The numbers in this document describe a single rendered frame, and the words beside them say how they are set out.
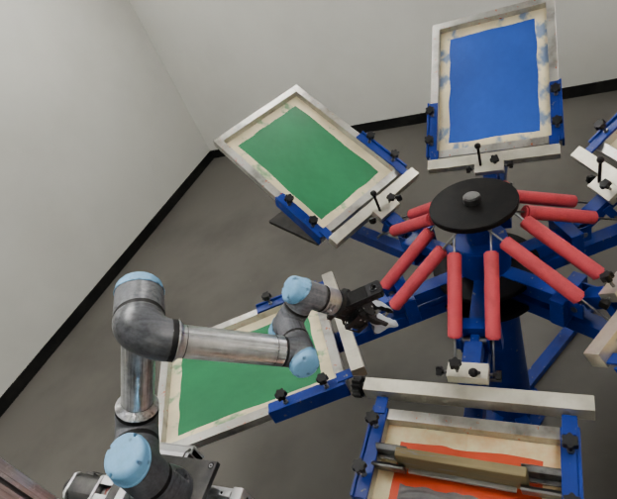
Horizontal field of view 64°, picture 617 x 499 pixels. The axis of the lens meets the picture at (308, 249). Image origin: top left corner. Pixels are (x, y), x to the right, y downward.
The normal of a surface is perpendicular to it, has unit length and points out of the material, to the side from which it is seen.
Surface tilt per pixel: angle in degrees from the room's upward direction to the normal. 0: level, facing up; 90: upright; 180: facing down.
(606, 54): 90
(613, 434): 0
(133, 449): 8
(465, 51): 32
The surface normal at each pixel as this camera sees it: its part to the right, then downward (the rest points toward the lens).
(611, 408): -0.35, -0.74
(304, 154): 0.03, -0.47
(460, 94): -0.47, -0.27
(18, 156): 0.88, -0.04
